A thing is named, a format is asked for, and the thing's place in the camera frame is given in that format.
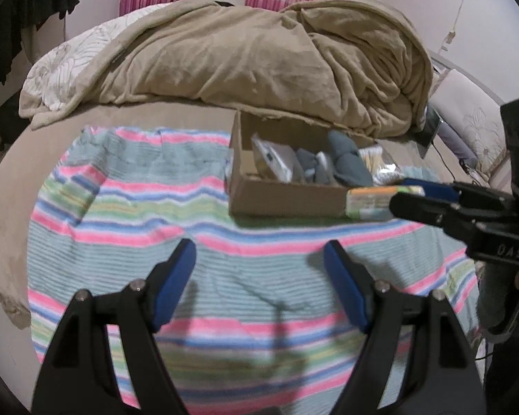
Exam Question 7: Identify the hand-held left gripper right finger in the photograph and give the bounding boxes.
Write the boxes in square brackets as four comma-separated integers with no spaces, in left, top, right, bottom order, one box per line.
[322,240,489,415]

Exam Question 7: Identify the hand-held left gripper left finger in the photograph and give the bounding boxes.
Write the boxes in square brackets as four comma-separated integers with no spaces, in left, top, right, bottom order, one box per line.
[31,238,197,415]

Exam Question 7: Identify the striped towel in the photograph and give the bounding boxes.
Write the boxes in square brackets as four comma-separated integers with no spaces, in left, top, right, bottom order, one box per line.
[26,125,486,415]

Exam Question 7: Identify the cardboard box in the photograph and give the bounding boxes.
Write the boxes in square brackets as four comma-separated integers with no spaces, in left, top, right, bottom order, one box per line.
[227,110,406,219]

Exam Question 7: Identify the white floral pillow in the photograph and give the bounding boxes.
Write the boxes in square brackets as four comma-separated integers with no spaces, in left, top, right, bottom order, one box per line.
[432,68,515,179]

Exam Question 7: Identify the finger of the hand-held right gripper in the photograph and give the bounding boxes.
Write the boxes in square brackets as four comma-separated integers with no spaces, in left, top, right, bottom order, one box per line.
[401,177,516,209]
[388,192,519,249]

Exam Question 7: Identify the white wall cable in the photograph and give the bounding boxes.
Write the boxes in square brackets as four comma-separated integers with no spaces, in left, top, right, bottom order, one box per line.
[440,0,473,55]

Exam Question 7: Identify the beige fleece blanket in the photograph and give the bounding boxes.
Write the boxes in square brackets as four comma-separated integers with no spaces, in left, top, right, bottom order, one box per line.
[18,0,436,140]

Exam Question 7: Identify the bed with beige sheet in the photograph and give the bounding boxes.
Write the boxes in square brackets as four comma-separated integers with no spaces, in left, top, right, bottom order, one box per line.
[0,91,515,331]

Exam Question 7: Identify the black hanging jackets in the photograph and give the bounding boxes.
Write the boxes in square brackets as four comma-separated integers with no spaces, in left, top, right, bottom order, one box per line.
[0,0,82,89]

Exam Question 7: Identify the cartoon print tissue packet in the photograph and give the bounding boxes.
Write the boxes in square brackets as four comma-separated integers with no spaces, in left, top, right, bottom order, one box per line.
[345,184,426,221]

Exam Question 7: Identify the clear plastic snack bag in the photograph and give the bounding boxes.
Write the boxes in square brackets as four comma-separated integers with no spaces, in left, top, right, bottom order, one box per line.
[250,133,298,183]

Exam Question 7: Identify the bag of cotton swabs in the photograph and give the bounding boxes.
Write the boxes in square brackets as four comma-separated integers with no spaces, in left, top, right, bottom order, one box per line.
[357,146,402,183]

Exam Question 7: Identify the grey pillow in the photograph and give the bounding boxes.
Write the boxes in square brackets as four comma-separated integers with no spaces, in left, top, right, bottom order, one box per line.
[432,120,477,170]

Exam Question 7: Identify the dark grey sock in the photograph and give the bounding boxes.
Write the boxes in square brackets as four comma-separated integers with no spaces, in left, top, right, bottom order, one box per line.
[295,148,335,186]

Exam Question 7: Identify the metal bed frame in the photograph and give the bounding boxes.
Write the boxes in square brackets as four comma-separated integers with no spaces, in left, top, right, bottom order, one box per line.
[427,49,516,105]

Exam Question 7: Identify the grey knitted sock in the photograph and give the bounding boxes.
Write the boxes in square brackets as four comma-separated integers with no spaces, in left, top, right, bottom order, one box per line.
[327,129,375,187]

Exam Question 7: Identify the white floral quilt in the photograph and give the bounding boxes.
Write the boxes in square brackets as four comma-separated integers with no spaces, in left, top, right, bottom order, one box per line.
[19,25,133,114]

